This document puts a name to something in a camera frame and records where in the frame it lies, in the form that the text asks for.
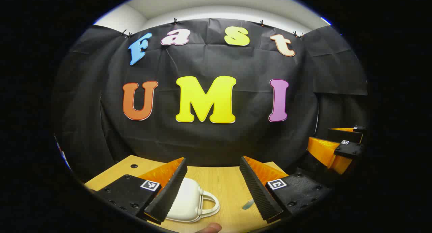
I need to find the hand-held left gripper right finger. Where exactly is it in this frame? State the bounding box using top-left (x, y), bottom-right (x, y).
top-left (240, 155), bottom-right (333, 224)

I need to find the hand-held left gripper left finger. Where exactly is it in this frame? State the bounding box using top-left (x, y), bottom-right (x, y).
top-left (88, 157), bottom-right (188, 224)

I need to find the white suitcase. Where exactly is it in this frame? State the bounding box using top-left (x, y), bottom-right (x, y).
top-left (165, 177), bottom-right (220, 223)

